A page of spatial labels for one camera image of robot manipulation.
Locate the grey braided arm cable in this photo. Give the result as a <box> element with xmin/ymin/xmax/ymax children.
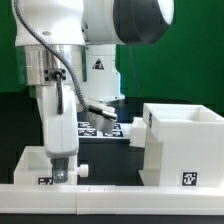
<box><xmin>12</xmin><ymin>0</ymin><xmax>118</xmax><ymax>120</ymax></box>

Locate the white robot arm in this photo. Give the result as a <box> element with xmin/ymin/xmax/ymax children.
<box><xmin>11</xmin><ymin>0</ymin><xmax>174</xmax><ymax>184</ymax></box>

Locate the white drawer housing box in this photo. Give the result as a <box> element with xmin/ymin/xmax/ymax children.
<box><xmin>140</xmin><ymin>103</ymin><xmax>224</xmax><ymax>187</ymax></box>

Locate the white paper with markers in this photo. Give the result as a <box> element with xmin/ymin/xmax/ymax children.
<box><xmin>77</xmin><ymin>121</ymin><xmax>133</xmax><ymax>139</ymax></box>

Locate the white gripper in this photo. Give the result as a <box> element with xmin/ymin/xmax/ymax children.
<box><xmin>38</xmin><ymin>85</ymin><xmax>79</xmax><ymax>183</ymax></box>

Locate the white front fence rail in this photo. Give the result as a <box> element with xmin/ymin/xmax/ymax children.
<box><xmin>0</xmin><ymin>184</ymin><xmax>224</xmax><ymax>215</ymax></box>

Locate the white drawer without knob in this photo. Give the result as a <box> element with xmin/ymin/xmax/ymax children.
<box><xmin>130</xmin><ymin>117</ymin><xmax>146</xmax><ymax>148</ymax></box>

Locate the white drawer with knob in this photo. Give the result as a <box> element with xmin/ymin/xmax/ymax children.
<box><xmin>14</xmin><ymin>146</ymin><xmax>89</xmax><ymax>185</ymax></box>

